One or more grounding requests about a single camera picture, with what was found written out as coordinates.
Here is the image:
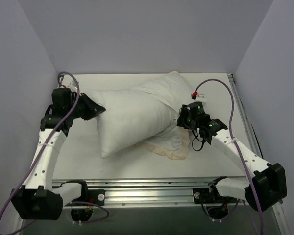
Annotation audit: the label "green and cream pillowcase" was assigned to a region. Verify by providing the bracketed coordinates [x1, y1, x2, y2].
[134, 127, 190, 160]

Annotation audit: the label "white pillow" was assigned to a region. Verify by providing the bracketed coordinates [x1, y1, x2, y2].
[91, 72, 192, 158]

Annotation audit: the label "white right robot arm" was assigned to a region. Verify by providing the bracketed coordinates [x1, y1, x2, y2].
[177, 102, 287, 212]

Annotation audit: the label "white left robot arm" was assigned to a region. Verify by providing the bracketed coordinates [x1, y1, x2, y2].
[11, 88, 106, 220]

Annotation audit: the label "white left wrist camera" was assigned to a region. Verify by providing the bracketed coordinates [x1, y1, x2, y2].
[58, 76, 77, 92]

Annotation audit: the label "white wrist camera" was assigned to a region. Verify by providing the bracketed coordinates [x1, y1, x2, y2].
[191, 92, 207, 107]
[58, 76, 77, 92]

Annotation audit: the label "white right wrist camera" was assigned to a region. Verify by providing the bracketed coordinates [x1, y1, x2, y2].
[191, 92, 207, 107]

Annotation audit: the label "aluminium right side rail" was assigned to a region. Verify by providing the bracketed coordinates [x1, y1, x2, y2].
[227, 73, 272, 184]

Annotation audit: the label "aluminium front frame rails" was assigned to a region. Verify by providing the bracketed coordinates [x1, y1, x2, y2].
[17, 177, 284, 210]

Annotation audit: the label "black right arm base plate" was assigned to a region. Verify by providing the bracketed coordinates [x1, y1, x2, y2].
[192, 187, 237, 204]

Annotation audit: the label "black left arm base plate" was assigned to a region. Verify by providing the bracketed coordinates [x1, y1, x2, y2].
[70, 189, 106, 206]

